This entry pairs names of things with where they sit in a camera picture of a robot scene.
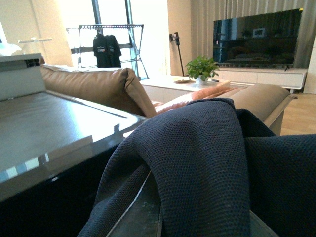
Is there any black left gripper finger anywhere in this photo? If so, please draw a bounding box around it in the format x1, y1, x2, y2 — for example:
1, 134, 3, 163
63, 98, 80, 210
106, 170, 276, 237

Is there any dark navy knit garment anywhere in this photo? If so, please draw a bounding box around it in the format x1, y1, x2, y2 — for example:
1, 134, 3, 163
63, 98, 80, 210
79, 98, 316, 237

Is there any grey front-load washing machine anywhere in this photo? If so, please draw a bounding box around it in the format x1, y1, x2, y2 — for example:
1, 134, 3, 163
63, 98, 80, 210
0, 54, 145, 237

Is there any metal clothes drying rack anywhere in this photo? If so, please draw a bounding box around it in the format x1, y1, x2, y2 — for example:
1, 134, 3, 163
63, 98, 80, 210
66, 24, 149, 79

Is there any white coffee table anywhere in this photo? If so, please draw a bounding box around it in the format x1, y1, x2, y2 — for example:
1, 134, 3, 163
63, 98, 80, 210
140, 76, 230, 103

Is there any beige shallow dish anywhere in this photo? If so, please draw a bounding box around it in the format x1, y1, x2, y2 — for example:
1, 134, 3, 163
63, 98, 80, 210
173, 79, 192, 84

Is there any pink leather cushion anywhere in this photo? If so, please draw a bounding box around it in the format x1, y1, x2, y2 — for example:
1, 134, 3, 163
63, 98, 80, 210
151, 86, 241, 114

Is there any green potted plant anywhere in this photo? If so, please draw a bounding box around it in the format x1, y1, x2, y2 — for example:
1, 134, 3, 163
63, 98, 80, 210
186, 56, 219, 85

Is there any tan leather sofa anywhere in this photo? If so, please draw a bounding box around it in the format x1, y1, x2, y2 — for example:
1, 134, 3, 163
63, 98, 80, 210
40, 64, 294, 135

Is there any black hanging t-shirt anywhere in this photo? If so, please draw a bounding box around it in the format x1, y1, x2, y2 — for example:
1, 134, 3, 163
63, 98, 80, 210
93, 33, 121, 68

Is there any black stick vacuum cleaner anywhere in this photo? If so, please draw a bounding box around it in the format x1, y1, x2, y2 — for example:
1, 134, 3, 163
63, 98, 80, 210
169, 32, 185, 76

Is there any white tv cabinet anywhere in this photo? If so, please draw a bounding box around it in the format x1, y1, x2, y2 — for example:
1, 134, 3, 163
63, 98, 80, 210
218, 67, 308, 93

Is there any flat screen television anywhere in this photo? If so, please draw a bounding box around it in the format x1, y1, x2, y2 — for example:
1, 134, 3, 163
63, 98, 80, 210
213, 8, 303, 69

